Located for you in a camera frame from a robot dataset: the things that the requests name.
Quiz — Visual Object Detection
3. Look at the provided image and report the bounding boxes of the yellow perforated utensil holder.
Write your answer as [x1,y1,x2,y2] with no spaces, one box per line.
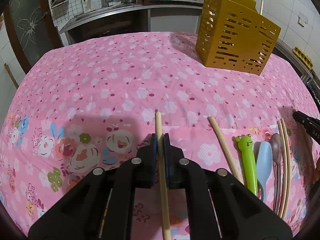
[196,0,281,75]

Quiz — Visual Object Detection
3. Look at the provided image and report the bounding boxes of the pink floral tablecloth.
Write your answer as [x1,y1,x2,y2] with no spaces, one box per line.
[1,32,319,236]

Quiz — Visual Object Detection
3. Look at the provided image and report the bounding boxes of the wall power socket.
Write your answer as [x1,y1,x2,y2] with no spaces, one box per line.
[298,12,309,28]

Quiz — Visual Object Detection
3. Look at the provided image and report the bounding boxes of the kitchen counter cabinet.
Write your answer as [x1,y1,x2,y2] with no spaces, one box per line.
[59,3,202,44]

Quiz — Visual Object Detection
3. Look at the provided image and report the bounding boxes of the yellow egg tray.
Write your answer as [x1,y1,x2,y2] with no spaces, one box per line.
[292,47,313,70]

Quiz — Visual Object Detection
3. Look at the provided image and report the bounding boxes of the light blue plastic spoon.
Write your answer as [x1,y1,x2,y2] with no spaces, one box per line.
[256,141,272,202]

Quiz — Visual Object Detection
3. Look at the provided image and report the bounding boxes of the thin wooden chopstick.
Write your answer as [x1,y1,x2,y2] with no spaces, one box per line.
[281,118,291,220]
[277,118,287,220]

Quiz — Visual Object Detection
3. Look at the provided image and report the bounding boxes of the wooden stick by wall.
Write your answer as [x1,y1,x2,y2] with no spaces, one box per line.
[4,63,19,89]

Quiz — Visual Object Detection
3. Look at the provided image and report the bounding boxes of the green frog handle utensil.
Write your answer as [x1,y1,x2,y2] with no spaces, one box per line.
[236,134,258,196]

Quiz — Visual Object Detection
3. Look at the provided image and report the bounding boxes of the dark glass door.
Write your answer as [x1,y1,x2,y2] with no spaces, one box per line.
[4,0,63,74]

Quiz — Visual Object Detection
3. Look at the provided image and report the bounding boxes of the metal spoon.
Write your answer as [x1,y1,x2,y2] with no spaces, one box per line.
[270,133,283,213]

